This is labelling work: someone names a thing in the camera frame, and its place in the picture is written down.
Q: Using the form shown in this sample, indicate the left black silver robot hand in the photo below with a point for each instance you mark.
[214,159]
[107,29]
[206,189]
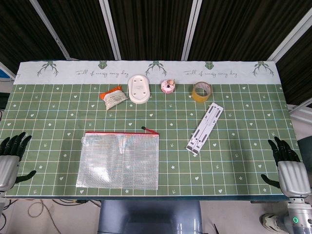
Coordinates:
[8,168]

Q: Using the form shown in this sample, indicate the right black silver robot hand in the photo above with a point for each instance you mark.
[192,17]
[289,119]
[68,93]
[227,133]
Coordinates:
[292,178]

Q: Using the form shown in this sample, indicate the clear mesh zipper pouch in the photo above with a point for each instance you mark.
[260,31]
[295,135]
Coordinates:
[117,161]

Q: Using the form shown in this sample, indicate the green checkered tablecloth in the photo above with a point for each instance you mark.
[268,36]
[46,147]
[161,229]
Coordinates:
[219,146]

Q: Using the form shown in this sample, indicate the white sneaker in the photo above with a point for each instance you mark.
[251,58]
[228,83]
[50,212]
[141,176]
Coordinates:
[271,221]

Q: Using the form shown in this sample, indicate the white folding laptop stand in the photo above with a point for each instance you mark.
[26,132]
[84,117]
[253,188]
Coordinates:
[204,129]

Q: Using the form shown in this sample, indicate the yellow tape roll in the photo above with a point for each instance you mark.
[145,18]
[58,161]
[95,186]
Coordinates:
[195,95]

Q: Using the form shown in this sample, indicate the grey robot torso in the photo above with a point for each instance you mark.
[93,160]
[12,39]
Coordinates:
[146,217]

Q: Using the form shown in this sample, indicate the white oval dish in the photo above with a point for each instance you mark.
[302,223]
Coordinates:
[138,89]

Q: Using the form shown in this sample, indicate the pink toy cake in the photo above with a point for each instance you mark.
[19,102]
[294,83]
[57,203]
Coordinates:
[167,86]

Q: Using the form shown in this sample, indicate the aluminium partition post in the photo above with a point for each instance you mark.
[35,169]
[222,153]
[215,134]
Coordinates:
[110,29]
[290,36]
[191,29]
[50,29]

